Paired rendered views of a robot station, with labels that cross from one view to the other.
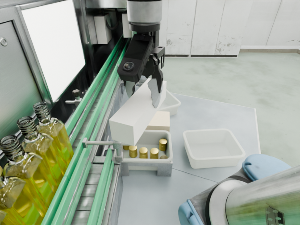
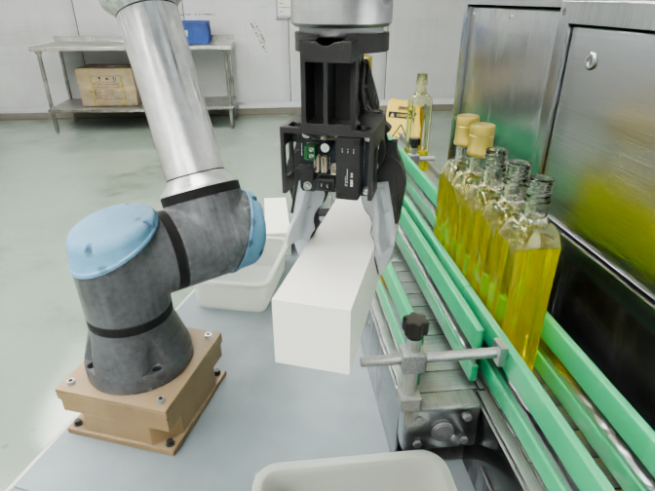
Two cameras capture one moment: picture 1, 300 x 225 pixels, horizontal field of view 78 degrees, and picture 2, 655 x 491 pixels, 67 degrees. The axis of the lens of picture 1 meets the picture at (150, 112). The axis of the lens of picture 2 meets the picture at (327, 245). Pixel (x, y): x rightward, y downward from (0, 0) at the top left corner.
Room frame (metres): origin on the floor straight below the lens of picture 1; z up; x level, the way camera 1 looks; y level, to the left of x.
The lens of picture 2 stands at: (0.85, -0.05, 1.32)
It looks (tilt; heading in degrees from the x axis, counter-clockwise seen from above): 27 degrees down; 172
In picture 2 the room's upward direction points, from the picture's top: straight up
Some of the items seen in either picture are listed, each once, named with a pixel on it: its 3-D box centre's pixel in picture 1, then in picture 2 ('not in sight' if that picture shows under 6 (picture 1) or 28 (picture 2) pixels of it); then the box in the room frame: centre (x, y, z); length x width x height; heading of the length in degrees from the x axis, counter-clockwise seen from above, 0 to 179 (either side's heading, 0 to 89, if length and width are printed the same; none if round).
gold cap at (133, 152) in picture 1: (133, 151); not in sight; (0.54, 0.07, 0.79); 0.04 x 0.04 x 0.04
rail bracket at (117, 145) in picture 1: (110, 144); (432, 361); (0.43, 0.13, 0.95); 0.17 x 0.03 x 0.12; 89
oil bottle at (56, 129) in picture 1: (58, 151); (518, 294); (0.36, 0.25, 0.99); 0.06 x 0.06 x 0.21; 89
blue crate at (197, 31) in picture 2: not in sight; (181, 32); (-5.13, -0.85, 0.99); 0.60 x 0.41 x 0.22; 91
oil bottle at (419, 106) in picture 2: not in sight; (418, 123); (-0.48, 0.38, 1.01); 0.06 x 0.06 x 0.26; 0
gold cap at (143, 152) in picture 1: (143, 153); not in sight; (0.53, 0.03, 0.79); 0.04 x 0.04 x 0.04
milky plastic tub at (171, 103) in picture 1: (159, 103); not in sight; (0.93, -0.06, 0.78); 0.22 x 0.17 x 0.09; 25
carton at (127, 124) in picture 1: (142, 106); (344, 264); (0.43, 0.02, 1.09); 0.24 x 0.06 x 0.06; 158
